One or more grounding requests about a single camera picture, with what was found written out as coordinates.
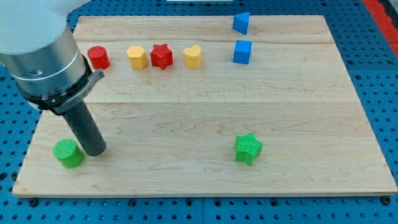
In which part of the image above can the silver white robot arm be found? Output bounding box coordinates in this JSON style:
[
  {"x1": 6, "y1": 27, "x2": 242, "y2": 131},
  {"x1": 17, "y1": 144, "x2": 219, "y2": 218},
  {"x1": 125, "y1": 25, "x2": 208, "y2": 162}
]
[{"x1": 1, "y1": 0, "x2": 91, "y2": 114}]

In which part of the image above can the green star block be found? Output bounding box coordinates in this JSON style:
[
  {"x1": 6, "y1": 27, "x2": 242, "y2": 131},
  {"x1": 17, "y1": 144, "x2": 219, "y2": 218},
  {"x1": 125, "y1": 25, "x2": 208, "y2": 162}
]
[{"x1": 234, "y1": 133, "x2": 263, "y2": 166}]

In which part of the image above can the red star block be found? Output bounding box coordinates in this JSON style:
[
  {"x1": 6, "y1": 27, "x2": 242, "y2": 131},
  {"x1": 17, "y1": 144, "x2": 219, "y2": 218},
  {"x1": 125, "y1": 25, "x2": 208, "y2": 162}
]
[{"x1": 150, "y1": 44, "x2": 174, "y2": 70}]

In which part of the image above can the light wooden board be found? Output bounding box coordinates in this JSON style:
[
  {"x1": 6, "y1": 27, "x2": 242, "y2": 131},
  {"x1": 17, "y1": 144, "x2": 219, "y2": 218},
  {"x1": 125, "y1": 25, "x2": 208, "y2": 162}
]
[{"x1": 12, "y1": 16, "x2": 397, "y2": 198}]

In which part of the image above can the yellow heart block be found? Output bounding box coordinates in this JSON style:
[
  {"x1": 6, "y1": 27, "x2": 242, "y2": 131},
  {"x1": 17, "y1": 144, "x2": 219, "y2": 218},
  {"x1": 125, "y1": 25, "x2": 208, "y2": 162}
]
[{"x1": 183, "y1": 45, "x2": 201, "y2": 68}]

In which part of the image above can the blue cube block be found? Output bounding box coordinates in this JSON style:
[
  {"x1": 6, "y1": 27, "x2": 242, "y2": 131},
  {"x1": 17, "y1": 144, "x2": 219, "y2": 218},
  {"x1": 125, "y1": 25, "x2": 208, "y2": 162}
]
[{"x1": 233, "y1": 40, "x2": 252, "y2": 64}]

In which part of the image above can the yellow hexagon block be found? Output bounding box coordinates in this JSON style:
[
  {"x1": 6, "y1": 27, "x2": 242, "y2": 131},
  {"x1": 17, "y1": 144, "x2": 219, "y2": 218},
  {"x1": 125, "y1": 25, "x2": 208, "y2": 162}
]
[{"x1": 126, "y1": 45, "x2": 147, "y2": 70}]

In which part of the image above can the blue triangle block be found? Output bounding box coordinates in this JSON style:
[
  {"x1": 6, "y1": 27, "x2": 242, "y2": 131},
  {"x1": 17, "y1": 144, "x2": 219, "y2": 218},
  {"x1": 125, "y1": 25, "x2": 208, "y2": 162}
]
[{"x1": 232, "y1": 12, "x2": 250, "y2": 35}]

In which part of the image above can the grey metal tool clamp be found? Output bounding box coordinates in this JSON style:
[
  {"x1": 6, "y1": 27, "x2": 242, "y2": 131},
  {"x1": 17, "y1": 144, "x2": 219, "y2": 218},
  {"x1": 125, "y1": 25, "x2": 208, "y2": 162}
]
[{"x1": 51, "y1": 69, "x2": 104, "y2": 115}]

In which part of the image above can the red cylinder block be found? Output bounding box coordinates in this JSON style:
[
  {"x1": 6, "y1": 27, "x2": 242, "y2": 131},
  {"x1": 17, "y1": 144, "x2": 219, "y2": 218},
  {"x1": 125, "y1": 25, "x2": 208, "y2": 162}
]
[{"x1": 88, "y1": 46, "x2": 111, "y2": 70}]

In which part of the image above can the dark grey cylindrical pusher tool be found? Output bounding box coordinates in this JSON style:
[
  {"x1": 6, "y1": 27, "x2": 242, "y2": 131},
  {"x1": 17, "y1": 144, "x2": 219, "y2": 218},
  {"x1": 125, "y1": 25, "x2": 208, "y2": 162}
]
[{"x1": 63, "y1": 101, "x2": 106, "y2": 156}]

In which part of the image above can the green cylinder block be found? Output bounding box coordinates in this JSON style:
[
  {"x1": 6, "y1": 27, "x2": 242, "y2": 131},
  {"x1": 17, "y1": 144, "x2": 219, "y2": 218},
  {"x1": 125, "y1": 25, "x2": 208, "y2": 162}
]
[{"x1": 53, "y1": 139, "x2": 84, "y2": 169}]

